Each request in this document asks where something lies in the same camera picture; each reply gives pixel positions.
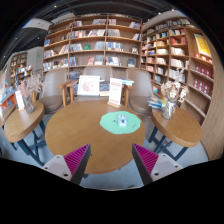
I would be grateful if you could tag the white framed floral picture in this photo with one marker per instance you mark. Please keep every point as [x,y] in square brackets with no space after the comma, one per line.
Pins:
[88,85]

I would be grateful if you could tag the stack of books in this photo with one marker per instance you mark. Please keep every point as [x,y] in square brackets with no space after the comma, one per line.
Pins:
[155,103]

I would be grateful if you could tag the distant wooden bookshelf unit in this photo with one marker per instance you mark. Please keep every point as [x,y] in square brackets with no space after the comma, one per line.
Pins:
[20,66]

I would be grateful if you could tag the glass vase with pink flowers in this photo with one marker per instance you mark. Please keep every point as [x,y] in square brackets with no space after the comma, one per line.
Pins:
[28,105]

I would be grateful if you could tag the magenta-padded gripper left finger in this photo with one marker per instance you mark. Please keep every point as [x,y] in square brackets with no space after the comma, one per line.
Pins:
[58,165]

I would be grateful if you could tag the curved wooden bookshelf unit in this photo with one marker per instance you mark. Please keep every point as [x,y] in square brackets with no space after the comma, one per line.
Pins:
[173,50]

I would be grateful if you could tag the small white table sign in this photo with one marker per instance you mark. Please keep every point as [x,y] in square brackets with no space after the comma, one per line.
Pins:
[20,100]

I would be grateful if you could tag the white ceiling light panel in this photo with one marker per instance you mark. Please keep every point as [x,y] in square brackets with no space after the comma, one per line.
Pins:
[36,24]

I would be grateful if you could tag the white and red standing sign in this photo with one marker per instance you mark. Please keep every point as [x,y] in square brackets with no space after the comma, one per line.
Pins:
[115,91]

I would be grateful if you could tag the brown armchair with wooden arms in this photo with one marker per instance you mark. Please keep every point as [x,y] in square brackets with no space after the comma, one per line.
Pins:
[98,70]
[141,86]
[53,83]

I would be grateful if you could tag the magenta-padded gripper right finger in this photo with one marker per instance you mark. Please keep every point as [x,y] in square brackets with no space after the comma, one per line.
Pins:
[165,165]

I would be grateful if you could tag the green wavy-edged mouse pad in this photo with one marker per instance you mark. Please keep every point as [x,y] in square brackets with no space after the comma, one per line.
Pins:
[108,123]

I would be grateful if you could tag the wide wooden bookshelf unit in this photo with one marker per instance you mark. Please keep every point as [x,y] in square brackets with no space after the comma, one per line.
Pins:
[90,36]

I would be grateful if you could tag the glass vase with white flowers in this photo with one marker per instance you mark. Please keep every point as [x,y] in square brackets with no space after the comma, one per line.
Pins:
[168,110]

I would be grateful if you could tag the transparent computer mouse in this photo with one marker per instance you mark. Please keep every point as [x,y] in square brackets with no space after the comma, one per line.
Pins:
[122,120]

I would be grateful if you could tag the round wooden side table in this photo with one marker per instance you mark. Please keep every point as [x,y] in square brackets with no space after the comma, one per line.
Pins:
[176,128]
[23,121]

